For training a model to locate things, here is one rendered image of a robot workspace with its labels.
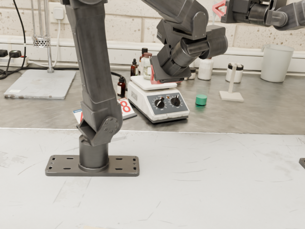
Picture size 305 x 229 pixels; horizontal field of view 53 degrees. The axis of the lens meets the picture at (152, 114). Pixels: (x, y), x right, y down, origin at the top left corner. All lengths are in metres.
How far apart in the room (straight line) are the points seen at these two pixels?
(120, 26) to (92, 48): 0.89
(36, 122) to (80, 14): 0.45
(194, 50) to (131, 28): 0.79
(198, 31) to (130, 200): 0.37
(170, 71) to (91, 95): 0.24
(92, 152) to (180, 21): 0.32
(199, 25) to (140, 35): 0.81
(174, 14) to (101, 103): 0.23
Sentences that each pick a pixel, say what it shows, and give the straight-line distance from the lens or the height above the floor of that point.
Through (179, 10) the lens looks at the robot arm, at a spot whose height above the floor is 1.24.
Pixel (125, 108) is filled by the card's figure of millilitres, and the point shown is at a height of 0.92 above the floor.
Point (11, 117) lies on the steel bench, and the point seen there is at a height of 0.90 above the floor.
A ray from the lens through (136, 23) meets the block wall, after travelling 1.46.
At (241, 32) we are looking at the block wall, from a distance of 1.57.
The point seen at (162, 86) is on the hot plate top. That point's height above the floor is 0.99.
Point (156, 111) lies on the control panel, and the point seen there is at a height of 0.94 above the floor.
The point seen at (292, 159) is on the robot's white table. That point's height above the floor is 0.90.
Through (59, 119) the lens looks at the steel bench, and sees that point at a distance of 0.93.
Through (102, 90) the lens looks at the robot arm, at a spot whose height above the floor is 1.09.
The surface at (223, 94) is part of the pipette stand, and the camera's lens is 1.20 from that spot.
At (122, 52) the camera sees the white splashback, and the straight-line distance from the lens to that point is 1.44.
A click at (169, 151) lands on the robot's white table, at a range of 0.77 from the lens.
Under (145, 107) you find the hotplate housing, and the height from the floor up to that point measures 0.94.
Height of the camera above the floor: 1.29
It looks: 24 degrees down
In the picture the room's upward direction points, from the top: 4 degrees clockwise
